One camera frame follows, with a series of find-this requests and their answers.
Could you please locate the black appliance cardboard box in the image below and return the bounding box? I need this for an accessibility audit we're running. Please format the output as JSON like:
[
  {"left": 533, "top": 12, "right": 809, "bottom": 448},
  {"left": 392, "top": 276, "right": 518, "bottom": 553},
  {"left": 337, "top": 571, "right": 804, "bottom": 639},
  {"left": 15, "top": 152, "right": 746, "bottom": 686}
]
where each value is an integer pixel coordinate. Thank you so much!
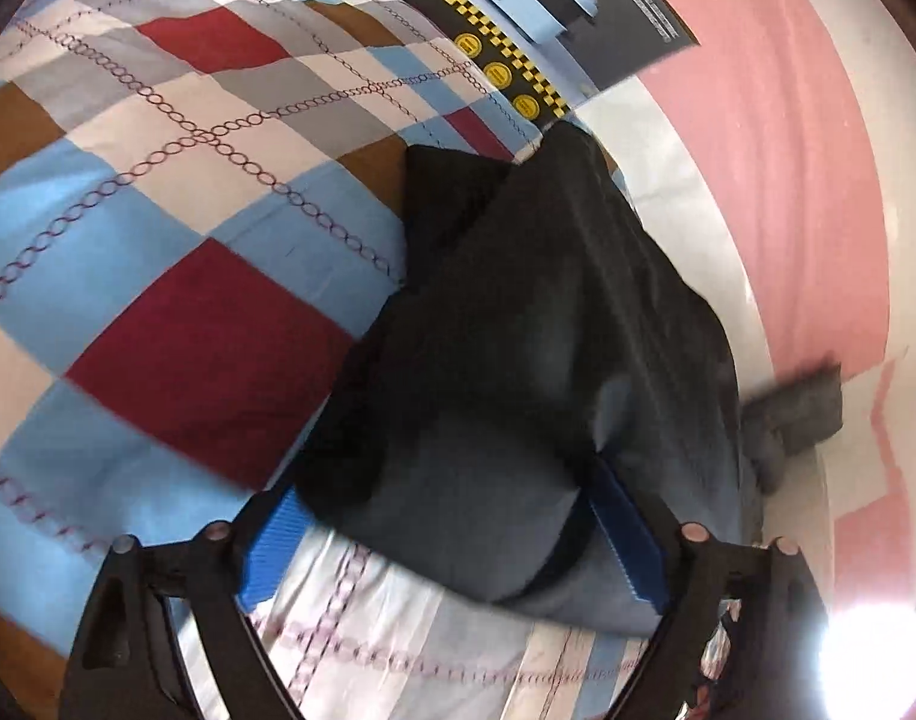
[{"left": 319, "top": 0, "right": 701, "bottom": 122}]

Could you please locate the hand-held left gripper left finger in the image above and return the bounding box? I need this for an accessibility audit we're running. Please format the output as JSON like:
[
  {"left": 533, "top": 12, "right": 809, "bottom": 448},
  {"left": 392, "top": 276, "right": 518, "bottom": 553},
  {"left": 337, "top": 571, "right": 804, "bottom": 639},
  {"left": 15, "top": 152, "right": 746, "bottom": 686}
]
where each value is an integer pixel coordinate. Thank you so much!
[{"left": 59, "top": 493, "right": 313, "bottom": 720}]

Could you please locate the grey padded garment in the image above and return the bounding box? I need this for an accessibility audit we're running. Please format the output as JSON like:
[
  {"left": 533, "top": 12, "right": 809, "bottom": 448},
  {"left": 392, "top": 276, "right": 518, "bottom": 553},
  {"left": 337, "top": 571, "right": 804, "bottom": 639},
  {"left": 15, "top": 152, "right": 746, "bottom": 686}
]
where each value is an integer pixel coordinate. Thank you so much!
[{"left": 739, "top": 364, "right": 847, "bottom": 494}]

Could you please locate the black jacket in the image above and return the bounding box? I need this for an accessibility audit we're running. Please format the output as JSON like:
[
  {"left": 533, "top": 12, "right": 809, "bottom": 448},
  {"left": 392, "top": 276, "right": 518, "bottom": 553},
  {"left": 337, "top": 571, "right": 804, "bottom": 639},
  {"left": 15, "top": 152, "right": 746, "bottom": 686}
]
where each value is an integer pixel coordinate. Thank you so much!
[{"left": 293, "top": 122, "right": 753, "bottom": 635}]

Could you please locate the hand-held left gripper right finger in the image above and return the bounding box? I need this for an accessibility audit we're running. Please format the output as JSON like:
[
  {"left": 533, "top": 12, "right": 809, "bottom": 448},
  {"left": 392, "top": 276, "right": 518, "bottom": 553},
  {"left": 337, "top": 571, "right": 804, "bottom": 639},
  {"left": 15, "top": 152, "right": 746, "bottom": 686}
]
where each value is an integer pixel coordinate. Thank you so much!
[{"left": 587, "top": 457, "right": 830, "bottom": 720}]

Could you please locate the checkered patchwork quilt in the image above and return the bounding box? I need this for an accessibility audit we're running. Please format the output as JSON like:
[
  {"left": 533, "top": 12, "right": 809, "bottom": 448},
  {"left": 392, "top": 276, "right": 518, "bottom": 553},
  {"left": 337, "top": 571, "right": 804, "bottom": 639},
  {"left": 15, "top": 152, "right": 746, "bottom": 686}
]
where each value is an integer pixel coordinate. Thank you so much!
[{"left": 0, "top": 0, "right": 733, "bottom": 720}]

